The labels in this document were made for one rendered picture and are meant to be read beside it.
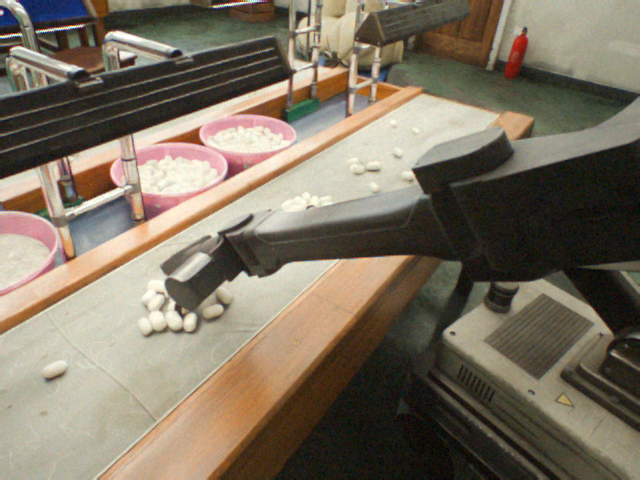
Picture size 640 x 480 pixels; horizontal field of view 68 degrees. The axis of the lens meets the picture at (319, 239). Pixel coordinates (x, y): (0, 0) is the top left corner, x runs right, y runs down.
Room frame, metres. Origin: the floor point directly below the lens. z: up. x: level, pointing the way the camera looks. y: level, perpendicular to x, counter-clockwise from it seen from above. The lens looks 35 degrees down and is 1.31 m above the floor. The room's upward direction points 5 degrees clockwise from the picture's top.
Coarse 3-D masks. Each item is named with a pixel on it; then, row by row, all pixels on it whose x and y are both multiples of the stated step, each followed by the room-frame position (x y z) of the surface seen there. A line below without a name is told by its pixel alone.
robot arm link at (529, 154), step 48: (528, 144) 0.30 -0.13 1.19; (576, 144) 0.26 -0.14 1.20; (624, 144) 0.24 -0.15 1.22; (480, 192) 0.28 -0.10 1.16; (528, 192) 0.26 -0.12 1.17; (576, 192) 0.25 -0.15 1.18; (624, 192) 0.26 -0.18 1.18; (480, 240) 0.28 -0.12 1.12; (528, 240) 0.26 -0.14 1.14; (576, 240) 0.25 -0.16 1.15; (624, 240) 0.23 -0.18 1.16
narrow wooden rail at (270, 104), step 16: (304, 80) 1.78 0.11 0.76; (320, 80) 1.80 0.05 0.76; (336, 80) 1.90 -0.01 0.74; (272, 96) 1.57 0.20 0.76; (304, 96) 1.71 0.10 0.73; (320, 96) 1.80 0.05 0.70; (224, 112) 1.39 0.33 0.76; (240, 112) 1.41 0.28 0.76; (256, 112) 1.48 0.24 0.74; (272, 112) 1.55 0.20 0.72; (176, 128) 1.24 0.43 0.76; (192, 128) 1.25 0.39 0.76; (144, 144) 1.12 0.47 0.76; (80, 160) 1.00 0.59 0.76; (96, 160) 1.01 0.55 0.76; (112, 160) 1.02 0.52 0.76; (144, 160) 1.09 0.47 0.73; (160, 160) 1.14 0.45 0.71; (80, 176) 0.94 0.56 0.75; (96, 176) 0.98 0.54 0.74; (0, 192) 0.83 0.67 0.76; (16, 192) 0.83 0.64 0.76; (32, 192) 0.85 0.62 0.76; (80, 192) 0.94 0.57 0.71; (96, 192) 0.97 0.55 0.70; (16, 208) 0.81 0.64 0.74; (32, 208) 0.84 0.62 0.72
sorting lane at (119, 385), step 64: (384, 128) 1.44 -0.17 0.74; (448, 128) 1.49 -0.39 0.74; (256, 192) 0.97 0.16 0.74; (320, 192) 1.00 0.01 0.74; (64, 320) 0.51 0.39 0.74; (128, 320) 0.53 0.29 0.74; (256, 320) 0.55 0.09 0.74; (0, 384) 0.39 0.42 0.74; (64, 384) 0.40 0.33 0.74; (128, 384) 0.41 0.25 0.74; (192, 384) 0.42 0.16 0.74; (0, 448) 0.30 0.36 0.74; (64, 448) 0.31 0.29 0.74; (128, 448) 0.32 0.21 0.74
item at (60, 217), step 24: (24, 48) 0.63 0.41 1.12; (144, 48) 0.71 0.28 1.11; (168, 48) 0.70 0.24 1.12; (24, 72) 0.65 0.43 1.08; (48, 72) 0.58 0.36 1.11; (72, 72) 0.56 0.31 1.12; (120, 144) 0.77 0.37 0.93; (48, 168) 0.64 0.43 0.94; (48, 192) 0.64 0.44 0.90; (120, 192) 0.75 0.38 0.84; (72, 216) 0.66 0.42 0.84; (144, 216) 0.78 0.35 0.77; (72, 240) 0.65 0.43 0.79
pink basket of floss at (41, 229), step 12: (0, 216) 0.75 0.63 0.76; (12, 216) 0.75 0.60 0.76; (24, 216) 0.75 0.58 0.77; (36, 216) 0.75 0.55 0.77; (0, 228) 0.74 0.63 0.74; (12, 228) 0.74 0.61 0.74; (36, 228) 0.74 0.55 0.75; (48, 228) 0.72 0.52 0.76; (36, 240) 0.73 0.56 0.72; (48, 240) 0.72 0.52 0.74; (48, 264) 0.62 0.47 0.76; (36, 276) 0.59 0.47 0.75; (12, 288) 0.55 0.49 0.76
